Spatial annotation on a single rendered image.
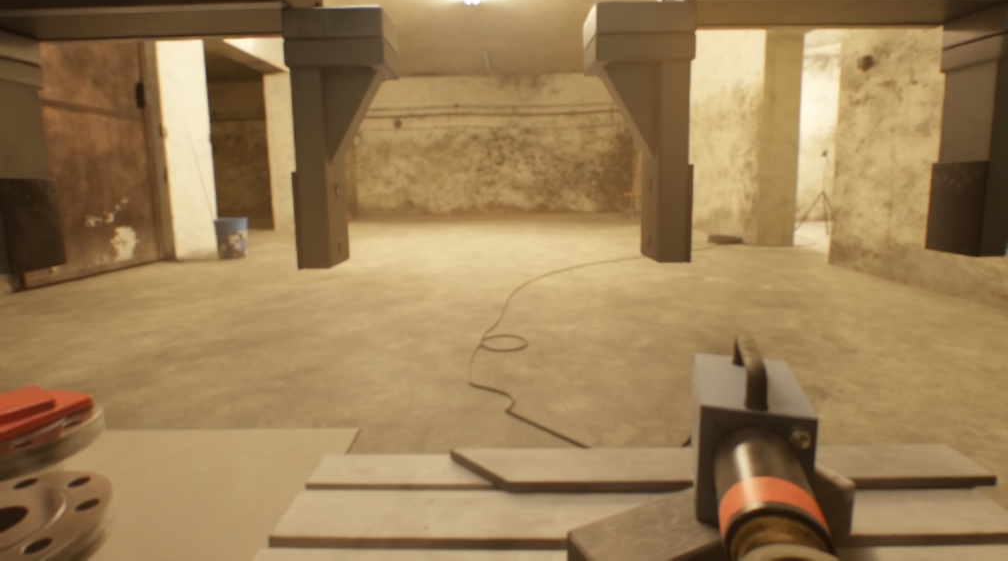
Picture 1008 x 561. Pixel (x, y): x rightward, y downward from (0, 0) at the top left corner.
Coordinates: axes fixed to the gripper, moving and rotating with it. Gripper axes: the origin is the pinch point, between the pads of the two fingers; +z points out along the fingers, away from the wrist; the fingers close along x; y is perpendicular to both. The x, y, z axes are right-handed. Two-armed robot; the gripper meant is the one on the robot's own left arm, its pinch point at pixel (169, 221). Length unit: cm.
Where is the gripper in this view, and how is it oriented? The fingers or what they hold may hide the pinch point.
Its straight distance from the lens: 25.7
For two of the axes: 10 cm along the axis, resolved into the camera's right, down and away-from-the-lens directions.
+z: 0.2, 9.9, 1.3
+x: -10.0, 0.2, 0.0
